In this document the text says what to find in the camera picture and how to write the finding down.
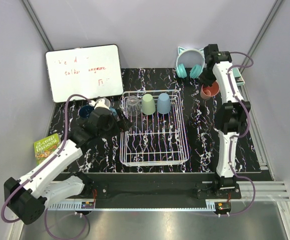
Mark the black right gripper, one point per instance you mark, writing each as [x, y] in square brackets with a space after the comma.
[206, 82]

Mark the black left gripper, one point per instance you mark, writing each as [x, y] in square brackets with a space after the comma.
[125, 124]

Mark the pink plastic cup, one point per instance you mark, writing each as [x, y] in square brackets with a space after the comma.
[209, 91]

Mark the clear glass cup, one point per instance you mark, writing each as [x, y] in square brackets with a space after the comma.
[133, 106]

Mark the light blue handled mug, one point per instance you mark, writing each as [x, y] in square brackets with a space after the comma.
[111, 109]

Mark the green plastic cup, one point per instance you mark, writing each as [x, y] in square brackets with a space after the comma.
[148, 104]

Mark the dark blue ceramic mug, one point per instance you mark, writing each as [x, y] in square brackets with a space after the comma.
[85, 111]

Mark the light blue plastic cup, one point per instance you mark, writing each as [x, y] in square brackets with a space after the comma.
[163, 103]

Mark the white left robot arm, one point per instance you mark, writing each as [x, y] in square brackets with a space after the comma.
[29, 196]

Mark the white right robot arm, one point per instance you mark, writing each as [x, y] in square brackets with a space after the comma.
[217, 78]

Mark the teal cat ear headphones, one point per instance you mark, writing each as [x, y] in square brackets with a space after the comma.
[192, 58]

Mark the teal book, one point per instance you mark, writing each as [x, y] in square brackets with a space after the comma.
[238, 77]

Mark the black marble table mat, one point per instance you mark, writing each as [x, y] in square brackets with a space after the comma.
[198, 115]

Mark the white whiteboard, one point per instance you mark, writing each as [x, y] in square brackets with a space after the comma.
[92, 72]

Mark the green treehouse book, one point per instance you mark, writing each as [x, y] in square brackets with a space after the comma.
[45, 147]

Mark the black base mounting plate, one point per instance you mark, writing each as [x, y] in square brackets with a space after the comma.
[198, 185]

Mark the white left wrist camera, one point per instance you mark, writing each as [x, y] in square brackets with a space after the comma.
[101, 103]

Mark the white wire dish rack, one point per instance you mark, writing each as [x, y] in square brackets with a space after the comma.
[157, 139]

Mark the grey cable duct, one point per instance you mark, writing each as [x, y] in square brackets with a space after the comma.
[79, 205]

